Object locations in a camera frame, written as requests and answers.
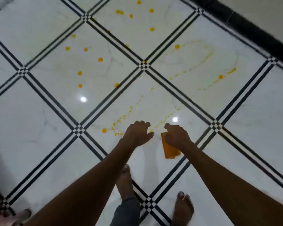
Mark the person's left hand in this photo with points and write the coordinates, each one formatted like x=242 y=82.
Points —
x=136 y=135

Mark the person's right foot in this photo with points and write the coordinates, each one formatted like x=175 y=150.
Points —
x=182 y=209

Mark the black skirting board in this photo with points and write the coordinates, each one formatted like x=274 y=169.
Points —
x=250 y=30

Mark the grey trouser leg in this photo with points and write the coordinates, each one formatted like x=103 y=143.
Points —
x=127 y=214

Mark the orange cleaning cloth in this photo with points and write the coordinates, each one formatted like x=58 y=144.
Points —
x=170 y=151

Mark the grey slipper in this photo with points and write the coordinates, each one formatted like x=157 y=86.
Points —
x=23 y=216

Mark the person's right hand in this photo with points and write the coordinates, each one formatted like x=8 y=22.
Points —
x=178 y=137

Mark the yellow spill drops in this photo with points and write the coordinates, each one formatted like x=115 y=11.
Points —
x=152 y=29

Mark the person's foot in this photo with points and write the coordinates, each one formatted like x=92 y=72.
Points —
x=182 y=209
x=125 y=183

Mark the person's left forearm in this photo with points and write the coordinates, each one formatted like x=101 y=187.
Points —
x=89 y=193

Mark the person's right forearm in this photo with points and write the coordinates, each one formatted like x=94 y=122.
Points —
x=233 y=193

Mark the person's left foot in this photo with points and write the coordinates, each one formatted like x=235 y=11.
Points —
x=125 y=183

